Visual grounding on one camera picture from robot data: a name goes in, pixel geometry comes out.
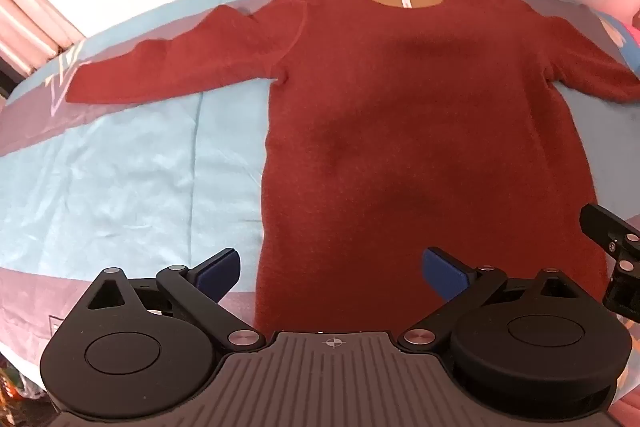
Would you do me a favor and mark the dark red knit sweater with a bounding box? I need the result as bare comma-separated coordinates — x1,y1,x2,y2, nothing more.
66,0,639,334

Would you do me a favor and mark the blue and mauve bedsheet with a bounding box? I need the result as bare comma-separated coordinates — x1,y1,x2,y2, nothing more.
1,0,615,426

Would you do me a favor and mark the pink window frame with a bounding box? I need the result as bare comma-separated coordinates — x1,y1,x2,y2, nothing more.
0,0,85,78

